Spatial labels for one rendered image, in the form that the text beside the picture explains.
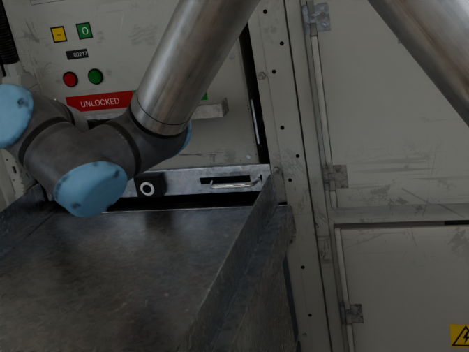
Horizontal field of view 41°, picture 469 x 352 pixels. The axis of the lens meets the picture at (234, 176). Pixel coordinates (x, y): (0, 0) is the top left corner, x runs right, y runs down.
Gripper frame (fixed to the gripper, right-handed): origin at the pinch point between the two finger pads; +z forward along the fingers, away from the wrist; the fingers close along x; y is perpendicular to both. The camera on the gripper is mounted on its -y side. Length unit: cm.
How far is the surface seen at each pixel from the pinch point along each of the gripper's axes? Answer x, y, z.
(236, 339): -31.5, 30.1, -19.6
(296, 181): -5.3, 32.1, 15.2
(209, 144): 3.3, 13.7, 15.2
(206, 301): -25.9, 26.9, -23.2
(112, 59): 20.5, -3.5, 5.2
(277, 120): 5.9, 30.0, 8.8
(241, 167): -1.7, 20.3, 16.7
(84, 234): -14.8, -11.6, 8.9
